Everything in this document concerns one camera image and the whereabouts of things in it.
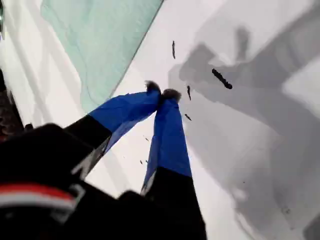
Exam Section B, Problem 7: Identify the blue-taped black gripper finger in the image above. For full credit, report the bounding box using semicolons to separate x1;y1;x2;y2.
140;88;209;240
63;80;162;156

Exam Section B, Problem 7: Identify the pale green T-shirt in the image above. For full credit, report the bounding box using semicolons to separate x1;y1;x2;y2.
39;0;165;114

